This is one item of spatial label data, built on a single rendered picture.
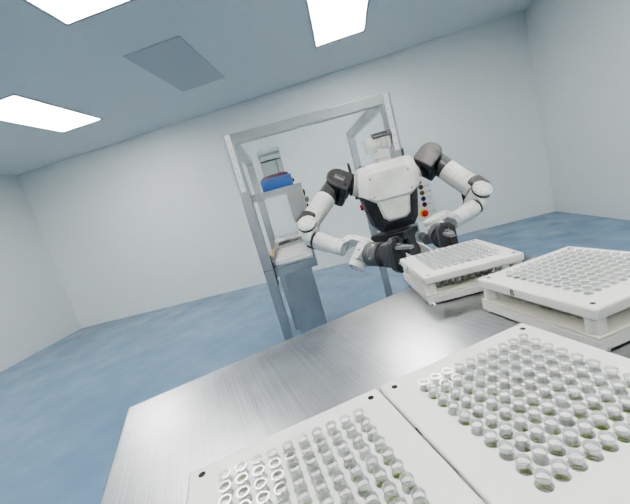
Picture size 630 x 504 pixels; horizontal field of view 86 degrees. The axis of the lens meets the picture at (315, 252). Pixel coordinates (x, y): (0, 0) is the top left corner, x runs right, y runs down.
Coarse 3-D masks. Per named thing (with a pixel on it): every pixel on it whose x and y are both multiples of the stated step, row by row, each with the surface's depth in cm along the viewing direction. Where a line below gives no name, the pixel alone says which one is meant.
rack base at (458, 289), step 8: (488, 272) 86; (408, 280) 100; (416, 280) 95; (472, 280) 84; (416, 288) 92; (424, 288) 88; (440, 288) 85; (448, 288) 83; (456, 288) 82; (464, 288) 82; (472, 288) 82; (480, 288) 82; (424, 296) 85; (432, 296) 82; (440, 296) 82; (448, 296) 82; (456, 296) 82
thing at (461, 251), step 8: (448, 248) 98; (456, 248) 96; (464, 248) 93; (472, 248) 93; (480, 248) 89; (424, 256) 97; (432, 256) 95; (440, 256) 94; (448, 256) 90; (456, 256) 89; (464, 256) 86; (472, 256) 86; (448, 280) 87
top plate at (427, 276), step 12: (480, 240) 101; (504, 252) 84; (516, 252) 81; (408, 264) 97; (420, 264) 93; (468, 264) 82; (480, 264) 81; (492, 264) 81; (504, 264) 81; (420, 276) 84; (432, 276) 81; (444, 276) 81; (456, 276) 81
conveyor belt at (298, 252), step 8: (288, 248) 260; (296, 248) 248; (304, 248) 237; (280, 256) 231; (288, 256) 222; (296, 256) 219; (304, 256) 219; (312, 256) 219; (280, 264) 218; (288, 264) 220
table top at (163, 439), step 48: (336, 336) 80; (384, 336) 73; (432, 336) 68; (480, 336) 63; (192, 384) 76; (240, 384) 70; (288, 384) 65; (336, 384) 60; (384, 384) 57; (144, 432) 62; (192, 432) 58; (240, 432) 55; (144, 480) 50
